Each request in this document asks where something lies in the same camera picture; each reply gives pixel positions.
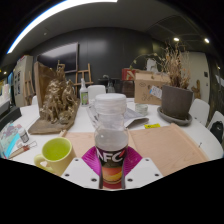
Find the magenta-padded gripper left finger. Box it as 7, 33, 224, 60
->
61, 145, 101, 190

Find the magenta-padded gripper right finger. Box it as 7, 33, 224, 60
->
124, 145, 165, 190

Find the clear drink bottle white cap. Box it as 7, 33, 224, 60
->
93, 93, 130, 188

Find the lime green mug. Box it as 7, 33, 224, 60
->
33, 136, 77, 177

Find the light wooden board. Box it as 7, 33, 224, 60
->
59, 122, 210, 177

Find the small yellow tag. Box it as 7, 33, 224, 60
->
143, 123, 162, 130

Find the grey newspaper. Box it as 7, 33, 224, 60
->
87, 105, 150, 130

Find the wooden paintbrush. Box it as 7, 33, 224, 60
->
8, 140, 38, 160

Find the small paint jar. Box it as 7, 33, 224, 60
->
18, 127, 30, 144

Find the golden sculpture on wooden base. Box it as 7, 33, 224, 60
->
27, 60, 81, 135

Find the white spray bottle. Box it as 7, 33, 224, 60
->
79, 78, 90, 107

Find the grey pot with dried branches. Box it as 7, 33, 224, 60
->
156, 41, 195, 127

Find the brown cardboard box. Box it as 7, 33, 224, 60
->
133, 71, 172, 106

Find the white chair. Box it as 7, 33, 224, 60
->
189, 98, 211, 127
206, 110, 224, 145
87, 84, 107, 102

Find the black backpack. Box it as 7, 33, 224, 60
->
210, 120, 224, 145

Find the black case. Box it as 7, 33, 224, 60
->
0, 99, 23, 132

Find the wooden easel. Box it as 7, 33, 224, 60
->
23, 70, 35, 98
74, 63, 95, 88

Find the wooden figure cutout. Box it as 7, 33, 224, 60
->
190, 79, 203, 100

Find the red box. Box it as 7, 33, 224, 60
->
121, 68, 137, 82

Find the white plastic bag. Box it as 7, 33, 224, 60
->
144, 58, 160, 74

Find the white cabinet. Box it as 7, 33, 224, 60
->
13, 54, 34, 108

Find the long ceiling light panel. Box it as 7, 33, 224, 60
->
6, 0, 119, 54

